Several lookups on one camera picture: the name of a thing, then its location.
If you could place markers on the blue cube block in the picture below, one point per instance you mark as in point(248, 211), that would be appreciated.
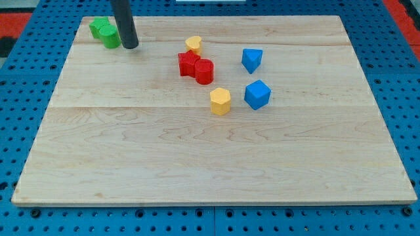
point(257, 94)

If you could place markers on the yellow heart block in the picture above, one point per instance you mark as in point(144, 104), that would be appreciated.
point(193, 43)

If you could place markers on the light wooden board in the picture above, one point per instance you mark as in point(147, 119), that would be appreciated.
point(124, 129)

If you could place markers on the red star block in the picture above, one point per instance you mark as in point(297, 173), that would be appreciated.
point(186, 63)

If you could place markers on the blue triangle block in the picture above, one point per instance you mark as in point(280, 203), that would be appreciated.
point(251, 59)

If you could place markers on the green cylinder block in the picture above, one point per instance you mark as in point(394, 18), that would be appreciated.
point(109, 36)

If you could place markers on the yellow hexagon block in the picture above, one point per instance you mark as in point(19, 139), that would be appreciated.
point(220, 101)

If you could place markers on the red cylinder block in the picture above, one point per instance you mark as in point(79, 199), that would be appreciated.
point(204, 71)

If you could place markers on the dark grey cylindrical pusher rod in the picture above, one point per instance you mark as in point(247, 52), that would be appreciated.
point(125, 23)

